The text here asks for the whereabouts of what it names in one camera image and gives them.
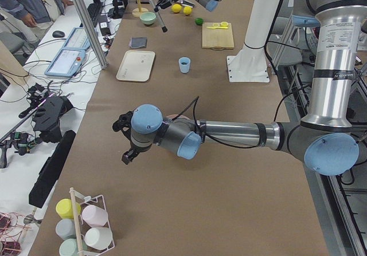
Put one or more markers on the steel muddler black tip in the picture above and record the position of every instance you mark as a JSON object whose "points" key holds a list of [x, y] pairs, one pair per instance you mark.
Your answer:
{"points": [[159, 18]]}

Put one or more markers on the light blue plastic cup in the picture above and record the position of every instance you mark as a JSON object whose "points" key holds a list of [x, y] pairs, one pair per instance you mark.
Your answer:
{"points": [[184, 64]]}

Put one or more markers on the pink plastic cup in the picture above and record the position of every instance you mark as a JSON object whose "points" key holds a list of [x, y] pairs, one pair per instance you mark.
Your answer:
{"points": [[94, 216]]}

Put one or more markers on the yellow-green plastic cup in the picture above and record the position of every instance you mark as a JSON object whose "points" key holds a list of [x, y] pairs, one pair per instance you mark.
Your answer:
{"points": [[64, 209]]}

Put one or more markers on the white plastic cup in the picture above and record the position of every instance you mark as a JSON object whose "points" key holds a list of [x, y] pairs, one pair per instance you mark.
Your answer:
{"points": [[98, 238]]}

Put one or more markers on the grey-blue plastic cup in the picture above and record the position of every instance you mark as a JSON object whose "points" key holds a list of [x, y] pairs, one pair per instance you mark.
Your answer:
{"points": [[65, 229]]}

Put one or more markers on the mint green plastic cup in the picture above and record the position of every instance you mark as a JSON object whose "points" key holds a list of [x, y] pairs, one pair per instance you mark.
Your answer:
{"points": [[69, 247]]}

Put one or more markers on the yellow lemon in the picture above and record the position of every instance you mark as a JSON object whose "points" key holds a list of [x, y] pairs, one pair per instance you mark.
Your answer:
{"points": [[176, 8], [187, 10]]}

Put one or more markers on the metal scoop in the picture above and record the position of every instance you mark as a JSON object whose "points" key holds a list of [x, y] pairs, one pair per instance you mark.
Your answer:
{"points": [[186, 3]]}

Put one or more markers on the mint green bowl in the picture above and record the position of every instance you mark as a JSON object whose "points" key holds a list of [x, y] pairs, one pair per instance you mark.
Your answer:
{"points": [[148, 18]]}

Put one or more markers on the green lime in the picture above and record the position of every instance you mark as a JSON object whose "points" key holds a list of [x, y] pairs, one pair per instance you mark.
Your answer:
{"points": [[199, 21]]}

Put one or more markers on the grey folded cloth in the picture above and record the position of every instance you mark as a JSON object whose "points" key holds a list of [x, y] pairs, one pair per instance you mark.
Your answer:
{"points": [[138, 42]]}

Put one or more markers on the yellow plastic knife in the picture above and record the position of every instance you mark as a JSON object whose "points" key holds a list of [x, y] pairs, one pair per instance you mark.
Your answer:
{"points": [[217, 27]]}

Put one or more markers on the pink bowl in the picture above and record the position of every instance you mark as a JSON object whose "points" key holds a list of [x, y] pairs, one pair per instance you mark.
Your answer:
{"points": [[171, 117]]}

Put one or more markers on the black power adapter box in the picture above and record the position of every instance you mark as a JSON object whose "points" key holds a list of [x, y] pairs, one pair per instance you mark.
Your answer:
{"points": [[104, 25]]}

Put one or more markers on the wooden cutting board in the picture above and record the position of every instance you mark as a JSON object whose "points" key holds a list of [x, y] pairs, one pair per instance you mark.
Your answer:
{"points": [[217, 39]]}

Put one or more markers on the cream rabbit tray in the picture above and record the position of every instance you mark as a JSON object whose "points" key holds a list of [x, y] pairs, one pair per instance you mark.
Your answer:
{"points": [[136, 66]]}

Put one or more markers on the black keyboard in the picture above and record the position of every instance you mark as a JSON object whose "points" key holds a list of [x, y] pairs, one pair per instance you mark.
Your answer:
{"points": [[94, 11]]}

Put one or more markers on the black long bar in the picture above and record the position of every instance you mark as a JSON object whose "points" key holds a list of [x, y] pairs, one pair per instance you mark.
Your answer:
{"points": [[51, 171]]}

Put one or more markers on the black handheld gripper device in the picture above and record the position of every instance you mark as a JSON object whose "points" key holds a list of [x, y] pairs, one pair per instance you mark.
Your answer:
{"points": [[47, 118]]}

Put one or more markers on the blue teach pendant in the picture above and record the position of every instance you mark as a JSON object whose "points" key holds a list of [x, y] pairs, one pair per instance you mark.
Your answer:
{"points": [[77, 39], [66, 63]]}

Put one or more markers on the black computer mouse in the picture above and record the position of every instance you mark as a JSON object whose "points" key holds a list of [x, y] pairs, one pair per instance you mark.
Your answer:
{"points": [[58, 34]]}

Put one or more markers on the person in grey jacket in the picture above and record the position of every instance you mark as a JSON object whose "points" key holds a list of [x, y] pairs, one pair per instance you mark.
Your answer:
{"points": [[34, 13]]}

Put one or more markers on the wooden rack handle rod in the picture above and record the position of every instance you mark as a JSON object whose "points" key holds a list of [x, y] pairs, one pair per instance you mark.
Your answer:
{"points": [[81, 251]]}

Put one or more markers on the aluminium frame post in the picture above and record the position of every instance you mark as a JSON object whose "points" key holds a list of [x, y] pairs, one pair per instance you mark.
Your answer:
{"points": [[90, 31]]}

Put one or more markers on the white wire cup rack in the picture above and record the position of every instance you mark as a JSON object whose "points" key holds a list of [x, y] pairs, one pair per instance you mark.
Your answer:
{"points": [[83, 201]]}

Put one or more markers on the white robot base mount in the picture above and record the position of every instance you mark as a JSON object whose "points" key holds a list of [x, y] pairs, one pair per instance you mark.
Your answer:
{"points": [[250, 64]]}

